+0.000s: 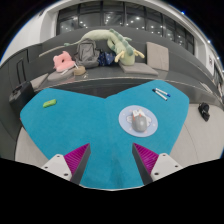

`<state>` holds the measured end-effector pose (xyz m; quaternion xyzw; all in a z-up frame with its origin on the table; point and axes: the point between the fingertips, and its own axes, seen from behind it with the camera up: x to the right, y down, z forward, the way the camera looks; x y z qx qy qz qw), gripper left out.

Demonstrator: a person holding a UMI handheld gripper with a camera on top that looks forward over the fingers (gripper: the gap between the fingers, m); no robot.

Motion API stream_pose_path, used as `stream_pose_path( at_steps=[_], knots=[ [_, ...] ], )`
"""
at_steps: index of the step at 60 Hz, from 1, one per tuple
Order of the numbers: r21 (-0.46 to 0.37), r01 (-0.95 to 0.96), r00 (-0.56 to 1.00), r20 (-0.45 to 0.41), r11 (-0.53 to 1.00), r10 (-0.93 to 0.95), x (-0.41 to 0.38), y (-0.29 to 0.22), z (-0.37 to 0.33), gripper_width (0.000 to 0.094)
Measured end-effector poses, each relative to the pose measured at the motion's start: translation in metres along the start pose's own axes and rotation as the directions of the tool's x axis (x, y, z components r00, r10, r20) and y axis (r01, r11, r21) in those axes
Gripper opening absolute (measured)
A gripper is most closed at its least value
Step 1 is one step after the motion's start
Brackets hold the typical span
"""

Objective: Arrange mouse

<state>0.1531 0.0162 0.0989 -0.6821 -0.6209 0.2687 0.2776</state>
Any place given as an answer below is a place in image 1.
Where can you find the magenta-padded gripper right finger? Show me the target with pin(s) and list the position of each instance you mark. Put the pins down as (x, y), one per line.
(148, 160)

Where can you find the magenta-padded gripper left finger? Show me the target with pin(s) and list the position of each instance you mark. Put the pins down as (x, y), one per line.
(75, 160)

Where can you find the grey and white computer mouse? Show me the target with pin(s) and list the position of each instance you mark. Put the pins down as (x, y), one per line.
(139, 123)

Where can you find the round light blue mouse pad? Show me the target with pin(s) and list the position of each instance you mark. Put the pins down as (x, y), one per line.
(125, 121)

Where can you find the green eraser block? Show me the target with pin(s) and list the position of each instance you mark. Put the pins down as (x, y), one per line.
(49, 103)

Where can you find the white marker with black cap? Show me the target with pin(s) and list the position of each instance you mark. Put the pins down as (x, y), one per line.
(160, 94)

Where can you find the black bag on floor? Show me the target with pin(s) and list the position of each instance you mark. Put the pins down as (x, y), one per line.
(204, 111)

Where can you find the black suitcase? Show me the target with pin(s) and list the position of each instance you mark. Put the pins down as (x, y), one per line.
(21, 98)

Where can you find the round grey seat cushion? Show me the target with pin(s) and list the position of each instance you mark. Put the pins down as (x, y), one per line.
(58, 75)

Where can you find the small grey square seat cushion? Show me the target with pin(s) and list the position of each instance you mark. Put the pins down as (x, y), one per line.
(39, 81)

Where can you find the beige round woven basket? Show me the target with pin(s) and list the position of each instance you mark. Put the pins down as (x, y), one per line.
(79, 70)

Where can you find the flat grey seat cushion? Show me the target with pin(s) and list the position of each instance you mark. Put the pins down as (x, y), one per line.
(140, 69)

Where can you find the long grey bench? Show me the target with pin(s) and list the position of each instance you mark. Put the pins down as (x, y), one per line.
(106, 72)

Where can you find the pink plush cushion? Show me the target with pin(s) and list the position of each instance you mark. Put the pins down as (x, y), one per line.
(63, 61)

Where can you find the upright beige square cushion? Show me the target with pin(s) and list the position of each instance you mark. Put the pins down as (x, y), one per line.
(157, 56)

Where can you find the dark blue patterned bag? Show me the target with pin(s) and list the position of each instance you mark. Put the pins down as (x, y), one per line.
(106, 59)

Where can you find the grey backpack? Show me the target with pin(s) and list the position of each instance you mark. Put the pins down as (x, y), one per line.
(86, 53)

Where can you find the green dragon plush toy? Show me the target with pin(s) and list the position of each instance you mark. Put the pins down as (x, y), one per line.
(123, 50)

